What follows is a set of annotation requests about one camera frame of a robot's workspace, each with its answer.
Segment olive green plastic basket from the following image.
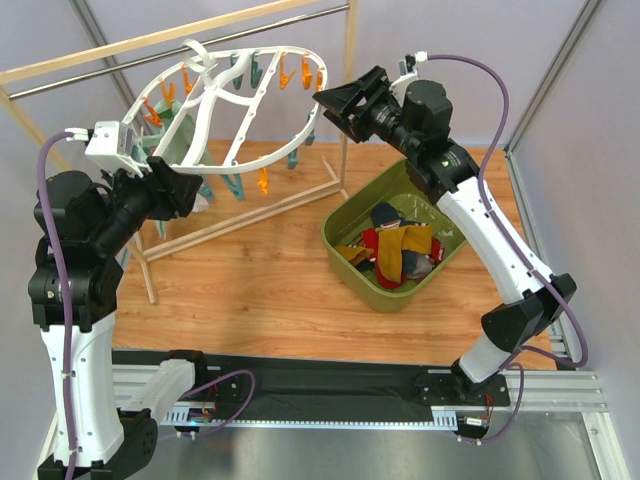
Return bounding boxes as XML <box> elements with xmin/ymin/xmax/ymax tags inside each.
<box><xmin>322</xmin><ymin>160</ymin><xmax>467</xmax><ymax>313</ymax></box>

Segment mustard yellow sock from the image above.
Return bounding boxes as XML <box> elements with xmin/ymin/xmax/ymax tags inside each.
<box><xmin>376</xmin><ymin>224</ymin><xmax>432</xmax><ymax>282</ymax></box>
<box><xmin>334</xmin><ymin>244</ymin><xmax>373</xmax><ymax>266</ymax></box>

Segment metal hanging rod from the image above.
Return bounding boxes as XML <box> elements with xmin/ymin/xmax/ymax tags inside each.
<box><xmin>1</xmin><ymin>1</ymin><xmax>354</xmax><ymax>100</ymax></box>

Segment white round clip hanger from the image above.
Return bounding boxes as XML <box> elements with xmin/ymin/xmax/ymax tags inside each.
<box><xmin>120</xmin><ymin>39</ymin><xmax>328</xmax><ymax>176</ymax></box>

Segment red panda sock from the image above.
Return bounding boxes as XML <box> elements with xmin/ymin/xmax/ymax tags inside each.
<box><xmin>429</xmin><ymin>237</ymin><xmax>445</xmax><ymax>265</ymax></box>

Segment wooden drying rack frame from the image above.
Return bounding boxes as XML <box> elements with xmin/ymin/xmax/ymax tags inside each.
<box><xmin>0</xmin><ymin>0</ymin><xmax>359</xmax><ymax>306</ymax></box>

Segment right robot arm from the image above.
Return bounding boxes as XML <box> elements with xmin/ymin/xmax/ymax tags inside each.
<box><xmin>313</xmin><ymin>66</ymin><xmax>577</xmax><ymax>388</ymax></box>

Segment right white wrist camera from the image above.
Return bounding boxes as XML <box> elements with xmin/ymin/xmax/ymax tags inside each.
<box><xmin>390</xmin><ymin>51</ymin><xmax>428</xmax><ymax>101</ymax></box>

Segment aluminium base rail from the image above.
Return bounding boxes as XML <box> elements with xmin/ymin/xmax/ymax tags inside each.
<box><xmin>112</xmin><ymin>353</ymin><xmax>606</xmax><ymax>438</ymax></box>

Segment purple cable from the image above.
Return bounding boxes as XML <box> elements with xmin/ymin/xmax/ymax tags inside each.
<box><xmin>37</xmin><ymin>130</ymin><xmax>94</xmax><ymax>480</ymax></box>
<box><xmin>427</xmin><ymin>52</ymin><xmax>590</xmax><ymax>369</ymax></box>

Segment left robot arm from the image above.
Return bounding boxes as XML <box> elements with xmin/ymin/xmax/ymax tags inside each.
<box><xmin>28</xmin><ymin>157</ymin><xmax>207</xmax><ymax>479</ymax></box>

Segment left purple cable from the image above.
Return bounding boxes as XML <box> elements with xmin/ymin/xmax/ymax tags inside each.
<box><xmin>37</xmin><ymin>130</ymin><xmax>94</xmax><ymax>480</ymax></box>

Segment grey sock red stripes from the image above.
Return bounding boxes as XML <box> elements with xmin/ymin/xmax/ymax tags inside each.
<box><xmin>403</xmin><ymin>250</ymin><xmax>434</xmax><ymax>280</ymax></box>

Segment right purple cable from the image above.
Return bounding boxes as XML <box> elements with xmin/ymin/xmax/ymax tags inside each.
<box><xmin>427</xmin><ymin>52</ymin><xmax>590</xmax><ymax>369</ymax></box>

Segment white sock black stripes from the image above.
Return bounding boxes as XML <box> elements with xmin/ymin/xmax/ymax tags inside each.
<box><xmin>192</xmin><ymin>195</ymin><xmax>210</xmax><ymax>213</ymax></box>

